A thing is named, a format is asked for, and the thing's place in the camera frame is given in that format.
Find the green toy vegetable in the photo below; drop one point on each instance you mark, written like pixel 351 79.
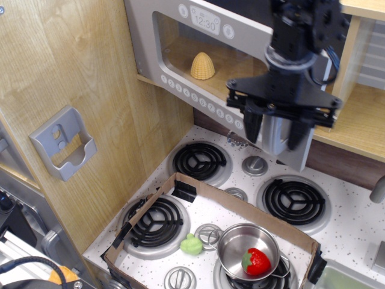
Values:
pixel 191 245

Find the front silver stove knob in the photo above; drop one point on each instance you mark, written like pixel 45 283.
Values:
pixel 180 278

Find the back right black burner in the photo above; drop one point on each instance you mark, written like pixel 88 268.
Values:
pixel 296 200

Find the grey toy faucet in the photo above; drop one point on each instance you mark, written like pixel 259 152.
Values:
pixel 378 192

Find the toy sink basin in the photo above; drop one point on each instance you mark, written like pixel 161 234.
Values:
pixel 336 275

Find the cardboard tray border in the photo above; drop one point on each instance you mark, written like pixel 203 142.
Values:
pixel 207 204

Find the red toy strawberry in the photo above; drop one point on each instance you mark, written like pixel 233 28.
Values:
pixel 255 262

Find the yellow toy corn cob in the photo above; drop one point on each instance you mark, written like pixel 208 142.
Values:
pixel 202 67

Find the grey wall holder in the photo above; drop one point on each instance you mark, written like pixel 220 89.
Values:
pixel 56 134

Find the grey oven door handle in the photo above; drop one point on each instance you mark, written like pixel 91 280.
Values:
pixel 51 244

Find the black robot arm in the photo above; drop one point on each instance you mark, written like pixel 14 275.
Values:
pixel 301 31

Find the small steel pot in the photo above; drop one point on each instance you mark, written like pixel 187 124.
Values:
pixel 237 239

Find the centre silver stove knob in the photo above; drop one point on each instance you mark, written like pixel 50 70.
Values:
pixel 209 234

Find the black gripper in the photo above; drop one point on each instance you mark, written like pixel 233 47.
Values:
pixel 287 95

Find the small middle stove knob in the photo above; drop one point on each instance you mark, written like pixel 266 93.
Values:
pixel 238 193

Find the silver stove knob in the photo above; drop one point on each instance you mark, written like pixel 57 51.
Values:
pixel 180 278
pixel 209 234
pixel 254 166

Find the orange round object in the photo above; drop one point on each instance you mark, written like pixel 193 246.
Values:
pixel 67 273

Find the front left black burner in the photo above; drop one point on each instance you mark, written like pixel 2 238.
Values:
pixel 159 232

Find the back silver stove knob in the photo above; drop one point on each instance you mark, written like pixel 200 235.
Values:
pixel 254 166

